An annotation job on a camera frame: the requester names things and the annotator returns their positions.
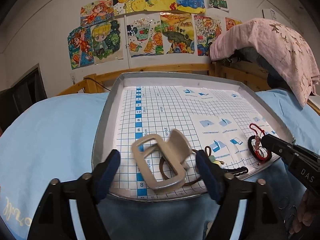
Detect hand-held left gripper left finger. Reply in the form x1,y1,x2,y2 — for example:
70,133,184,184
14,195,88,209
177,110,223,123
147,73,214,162
27,149,121,240

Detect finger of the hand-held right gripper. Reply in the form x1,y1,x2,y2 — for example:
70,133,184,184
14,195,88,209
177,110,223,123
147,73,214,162
261,133,300,167

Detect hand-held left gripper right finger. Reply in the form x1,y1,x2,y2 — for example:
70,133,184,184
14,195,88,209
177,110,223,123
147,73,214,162
196,149,292,240

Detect thick black hair tie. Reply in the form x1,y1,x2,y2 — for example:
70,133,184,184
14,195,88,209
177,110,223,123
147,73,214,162
247,134,273,161

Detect red cord bracelet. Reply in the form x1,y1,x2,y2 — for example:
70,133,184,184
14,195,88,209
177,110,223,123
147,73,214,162
249,123,272,166

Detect small black hair clip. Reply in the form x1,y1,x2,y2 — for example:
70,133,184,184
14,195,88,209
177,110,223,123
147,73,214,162
224,166,249,178

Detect brown hair tie green bead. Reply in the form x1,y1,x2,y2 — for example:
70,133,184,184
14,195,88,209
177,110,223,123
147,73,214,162
159,147,221,187

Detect beige hair claw clip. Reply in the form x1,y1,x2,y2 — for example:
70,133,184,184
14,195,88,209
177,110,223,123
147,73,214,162
131,129,192,195

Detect grey tray with grid liner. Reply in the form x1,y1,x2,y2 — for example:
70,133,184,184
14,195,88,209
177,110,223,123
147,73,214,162
93,72,295,202

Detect person's right hand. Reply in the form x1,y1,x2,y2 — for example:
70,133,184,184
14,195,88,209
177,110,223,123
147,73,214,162
290,189,320,235

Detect light blue printed bed sheet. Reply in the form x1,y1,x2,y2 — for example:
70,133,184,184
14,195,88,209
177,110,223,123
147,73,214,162
0,87,320,240

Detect pink floral blanket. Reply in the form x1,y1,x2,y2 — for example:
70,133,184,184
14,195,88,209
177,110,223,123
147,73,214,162
209,18,320,108

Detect white air conditioner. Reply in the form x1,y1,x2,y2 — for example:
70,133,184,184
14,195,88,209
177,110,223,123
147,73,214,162
262,8,278,21

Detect black cable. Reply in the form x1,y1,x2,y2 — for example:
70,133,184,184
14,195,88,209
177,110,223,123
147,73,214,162
83,76,111,92

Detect small wall door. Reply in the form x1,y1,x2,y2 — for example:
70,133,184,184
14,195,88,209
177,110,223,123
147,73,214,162
0,63,48,131

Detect white wall cable conduit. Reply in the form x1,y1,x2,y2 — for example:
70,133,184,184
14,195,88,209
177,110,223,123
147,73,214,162
124,15,132,69

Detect group of colourful wall drawings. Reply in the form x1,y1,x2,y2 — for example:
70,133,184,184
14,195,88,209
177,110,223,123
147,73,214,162
67,0,245,71

